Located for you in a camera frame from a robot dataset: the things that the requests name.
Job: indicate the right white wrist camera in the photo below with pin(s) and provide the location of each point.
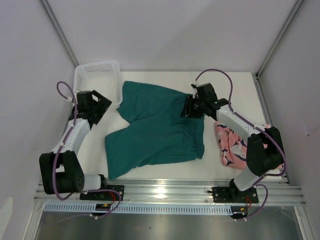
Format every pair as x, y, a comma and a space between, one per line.
194, 86

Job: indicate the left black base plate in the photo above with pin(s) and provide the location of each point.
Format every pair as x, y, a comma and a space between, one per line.
105, 195

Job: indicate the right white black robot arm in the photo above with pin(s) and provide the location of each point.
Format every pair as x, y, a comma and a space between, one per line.
264, 145

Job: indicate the aluminium frame post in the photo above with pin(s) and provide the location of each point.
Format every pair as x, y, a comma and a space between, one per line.
53, 20
298, 5

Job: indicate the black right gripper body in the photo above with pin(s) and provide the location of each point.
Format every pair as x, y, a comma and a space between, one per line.
197, 109

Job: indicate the white perforated cable tray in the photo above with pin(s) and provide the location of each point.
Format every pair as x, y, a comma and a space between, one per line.
130, 208

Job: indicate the pink shark print shorts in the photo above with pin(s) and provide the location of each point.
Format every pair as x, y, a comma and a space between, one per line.
232, 147

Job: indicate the right aluminium frame post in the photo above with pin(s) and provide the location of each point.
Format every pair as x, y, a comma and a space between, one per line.
298, 5

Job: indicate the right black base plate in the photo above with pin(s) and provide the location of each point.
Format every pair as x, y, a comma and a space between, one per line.
224, 194

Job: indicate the green shorts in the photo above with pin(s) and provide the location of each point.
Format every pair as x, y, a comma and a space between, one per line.
157, 134

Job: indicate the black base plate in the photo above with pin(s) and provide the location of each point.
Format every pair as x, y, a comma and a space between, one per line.
224, 194
105, 195

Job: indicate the aluminium mounting rail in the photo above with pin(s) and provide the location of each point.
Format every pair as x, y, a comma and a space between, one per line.
195, 192

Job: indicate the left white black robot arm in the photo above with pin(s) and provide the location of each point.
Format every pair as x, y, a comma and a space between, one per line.
60, 169

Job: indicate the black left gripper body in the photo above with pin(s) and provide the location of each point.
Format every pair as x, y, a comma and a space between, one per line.
99, 111

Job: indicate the white plastic basket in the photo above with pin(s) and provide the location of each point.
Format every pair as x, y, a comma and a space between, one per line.
104, 77

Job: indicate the left aluminium frame post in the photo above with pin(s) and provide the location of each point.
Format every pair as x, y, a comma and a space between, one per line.
53, 20

